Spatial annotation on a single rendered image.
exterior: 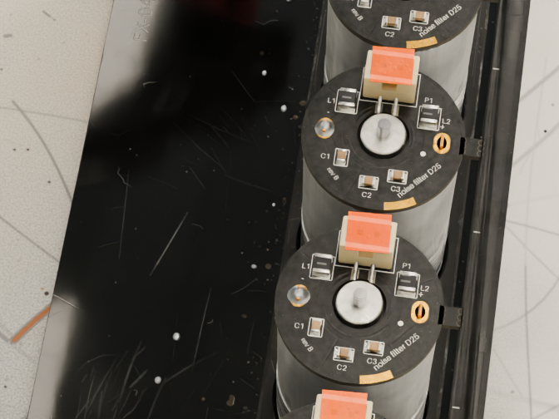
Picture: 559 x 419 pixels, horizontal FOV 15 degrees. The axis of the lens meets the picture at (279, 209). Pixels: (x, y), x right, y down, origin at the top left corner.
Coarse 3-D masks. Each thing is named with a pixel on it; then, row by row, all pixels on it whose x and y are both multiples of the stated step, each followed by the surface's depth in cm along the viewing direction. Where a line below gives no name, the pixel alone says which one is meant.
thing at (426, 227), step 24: (360, 144) 32; (384, 144) 32; (312, 192) 33; (312, 216) 34; (336, 216) 33; (408, 216) 32; (432, 216) 33; (408, 240) 33; (432, 240) 34; (432, 264) 35
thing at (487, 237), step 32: (512, 0) 33; (512, 32) 33; (512, 64) 33; (512, 96) 33; (512, 128) 32; (480, 160) 32; (480, 192) 32; (480, 224) 32; (480, 256) 32; (480, 288) 31; (448, 320) 31; (480, 320) 31; (480, 352) 31; (480, 384) 31; (448, 416) 31; (480, 416) 31
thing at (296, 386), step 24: (336, 312) 31; (360, 312) 31; (384, 312) 31; (288, 360) 32; (432, 360) 32; (288, 384) 33; (312, 384) 32; (336, 384) 31; (384, 384) 31; (408, 384) 32; (288, 408) 34; (384, 408) 32; (408, 408) 33
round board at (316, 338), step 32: (320, 256) 31; (416, 256) 32; (288, 288) 31; (320, 288) 31; (384, 288) 31; (416, 288) 31; (288, 320) 31; (320, 320) 31; (384, 320) 31; (320, 352) 31; (352, 352) 31; (384, 352) 31; (416, 352) 31; (352, 384) 31
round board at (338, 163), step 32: (320, 96) 33; (352, 96) 33; (416, 96) 33; (448, 96) 33; (352, 128) 32; (416, 128) 32; (448, 128) 32; (320, 160) 32; (352, 160) 32; (384, 160) 32; (416, 160) 32; (448, 160) 32; (352, 192) 32; (384, 192) 32; (416, 192) 32
